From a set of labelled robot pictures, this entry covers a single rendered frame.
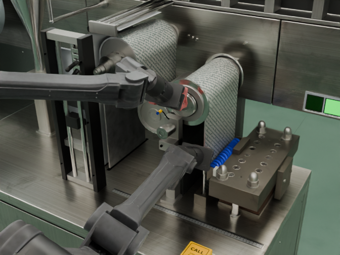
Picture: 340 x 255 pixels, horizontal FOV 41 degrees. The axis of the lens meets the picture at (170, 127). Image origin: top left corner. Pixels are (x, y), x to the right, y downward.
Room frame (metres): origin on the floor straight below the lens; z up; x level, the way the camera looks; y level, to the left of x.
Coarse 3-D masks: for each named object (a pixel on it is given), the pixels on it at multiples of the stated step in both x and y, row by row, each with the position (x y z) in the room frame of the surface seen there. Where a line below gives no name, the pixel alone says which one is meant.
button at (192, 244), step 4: (188, 244) 0.96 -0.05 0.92; (192, 244) 0.96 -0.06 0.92; (196, 244) 0.96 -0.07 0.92; (188, 248) 0.95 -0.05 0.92; (192, 248) 0.95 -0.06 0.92; (196, 248) 0.95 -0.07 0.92; (200, 248) 0.95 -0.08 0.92; (204, 248) 0.95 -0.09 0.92; (208, 248) 0.95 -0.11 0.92; (184, 252) 0.93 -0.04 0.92; (188, 252) 0.93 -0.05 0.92; (192, 252) 0.93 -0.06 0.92; (196, 252) 0.93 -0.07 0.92; (200, 252) 0.93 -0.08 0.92; (204, 252) 0.93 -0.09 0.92; (208, 252) 0.93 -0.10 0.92
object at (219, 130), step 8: (232, 104) 1.35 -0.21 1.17; (224, 112) 1.30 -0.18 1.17; (232, 112) 1.36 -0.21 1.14; (216, 120) 1.25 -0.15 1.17; (224, 120) 1.30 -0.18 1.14; (232, 120) 1.36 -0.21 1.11; (208, 128) 1.20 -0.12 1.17; (216, 128) 1.25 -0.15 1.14; (224, 128) 1.30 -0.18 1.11; (232, 128) 1.36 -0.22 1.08; (208, 136) 1.20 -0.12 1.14; (216, 136) 1.25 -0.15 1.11; (224, 136) 1.31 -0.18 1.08; (232, 136) 1.37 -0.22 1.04; (208, 144) 1.21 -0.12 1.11; (216, 144) 1.25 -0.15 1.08; (224, 144) 1.31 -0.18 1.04; (216, 152) 1.26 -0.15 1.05
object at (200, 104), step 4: (228, 60) 1.42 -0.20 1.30; (188, 88) 1.20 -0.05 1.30; (192, 88) 1.20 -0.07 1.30; (188, 92) 1.20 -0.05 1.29; (192, 92) 1.20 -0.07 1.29; (196, 92) 1.19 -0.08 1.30; (196, 96) 1.19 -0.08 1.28; (200, 96) 1.19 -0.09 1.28; (196, 100) 1.19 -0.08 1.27; (200, 100) 1.18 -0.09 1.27; (200, 104) 1.18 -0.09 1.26; (200, 108) 1.18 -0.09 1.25; (176, 112) 1.22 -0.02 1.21; (196, 112) 1.19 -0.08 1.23; (200, 112) 1.18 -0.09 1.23; (192, 116) 1.20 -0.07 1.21; (196, 116) 1.19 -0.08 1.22; (188, 120) 1.20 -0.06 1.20; (192, 120) 1.20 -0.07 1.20
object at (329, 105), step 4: (328, 100) 1.31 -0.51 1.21; (332, 100) 1.31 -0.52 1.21; (328, 104) 1.31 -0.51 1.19; (332, 104) 1.30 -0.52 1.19; (336, 104) 1.30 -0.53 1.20; (328, 108) 1.31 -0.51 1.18; (332, 108) 1.30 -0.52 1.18; (336, 108) 1.30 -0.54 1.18; (324, 112) 1.31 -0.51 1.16; (328, 112) 1.31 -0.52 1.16; (332, 112) 1.30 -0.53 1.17; (336, 112) 1.30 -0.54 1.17
